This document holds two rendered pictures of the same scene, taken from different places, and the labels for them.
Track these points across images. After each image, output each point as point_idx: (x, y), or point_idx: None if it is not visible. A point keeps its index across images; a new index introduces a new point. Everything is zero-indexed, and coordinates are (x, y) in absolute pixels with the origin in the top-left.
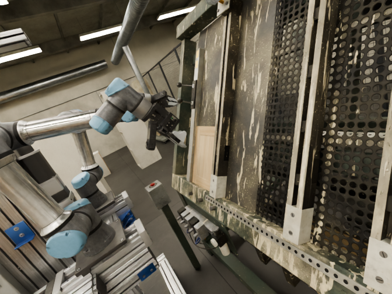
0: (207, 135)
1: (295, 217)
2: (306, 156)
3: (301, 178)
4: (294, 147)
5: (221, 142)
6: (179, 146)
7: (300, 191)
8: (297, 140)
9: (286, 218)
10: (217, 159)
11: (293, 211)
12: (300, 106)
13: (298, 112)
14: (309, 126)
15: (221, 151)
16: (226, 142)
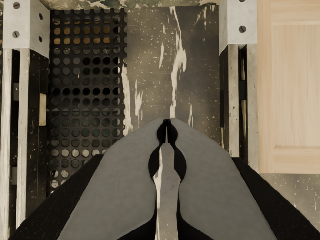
0: (318, 146)
1: (11, 32)
2: (3, 130)
3: (8, 95)
4: (24, 141)
5: (226, 134)
6: (172, 124)
7: (8, 74)
8: (19, 153)
9: (25, 25)
10: (231, 88)
11: (15, 40)
12: (19, 208)
13: (22, 199)
14: (3, 176)
15: (225, 111)
16: (222, 134)
